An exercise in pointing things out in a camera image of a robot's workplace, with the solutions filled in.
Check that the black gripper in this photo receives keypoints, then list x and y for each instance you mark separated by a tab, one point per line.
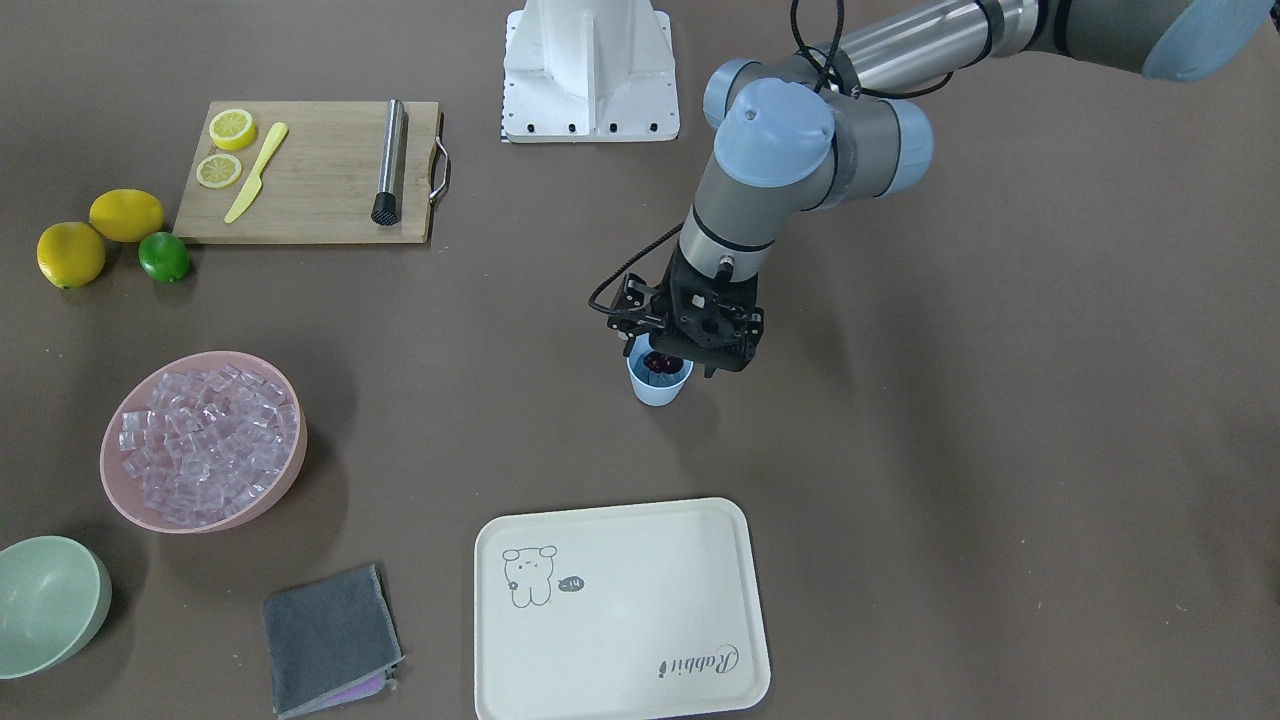
632	304

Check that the dark red cherry pair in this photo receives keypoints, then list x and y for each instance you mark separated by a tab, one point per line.
663	364

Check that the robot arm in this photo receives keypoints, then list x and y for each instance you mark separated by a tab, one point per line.
838	121

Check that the light blue plastic cup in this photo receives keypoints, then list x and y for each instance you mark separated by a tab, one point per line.
651	387

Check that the clear ice cubes pile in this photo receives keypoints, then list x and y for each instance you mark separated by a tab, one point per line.
205	445

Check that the cream rabbit tray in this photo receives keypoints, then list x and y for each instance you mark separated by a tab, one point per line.
634	611

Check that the steel muddler black tip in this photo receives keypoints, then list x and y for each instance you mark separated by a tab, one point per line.
387	205

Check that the wooden cutting board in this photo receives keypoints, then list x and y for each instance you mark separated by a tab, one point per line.
321	182

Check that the yellow plastic knife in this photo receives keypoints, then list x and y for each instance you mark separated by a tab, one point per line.
253	184

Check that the folded grey cloth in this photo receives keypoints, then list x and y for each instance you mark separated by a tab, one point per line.
330	642

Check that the lemon slice upper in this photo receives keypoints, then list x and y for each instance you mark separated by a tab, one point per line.
218	171

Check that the lemon slice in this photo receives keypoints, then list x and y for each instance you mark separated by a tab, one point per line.
218	171
233	129

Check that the lemon slice lower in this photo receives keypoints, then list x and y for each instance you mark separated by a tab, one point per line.
233	129

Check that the pink bowl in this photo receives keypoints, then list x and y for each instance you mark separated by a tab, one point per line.
130	500

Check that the green lime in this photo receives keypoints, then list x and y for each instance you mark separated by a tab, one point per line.
164	257

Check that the whole yellow lemon front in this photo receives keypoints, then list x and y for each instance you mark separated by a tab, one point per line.
127	216

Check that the whole yellow lemon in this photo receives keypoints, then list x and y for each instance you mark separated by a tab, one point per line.
70	254
127	216

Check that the whole yellow lemon back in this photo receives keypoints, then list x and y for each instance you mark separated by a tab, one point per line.
70	254

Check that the mint green bowl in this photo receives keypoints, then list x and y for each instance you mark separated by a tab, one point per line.
55	595

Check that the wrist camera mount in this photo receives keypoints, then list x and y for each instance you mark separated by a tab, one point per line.
634	310

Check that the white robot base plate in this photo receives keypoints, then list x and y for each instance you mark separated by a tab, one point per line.
589	72

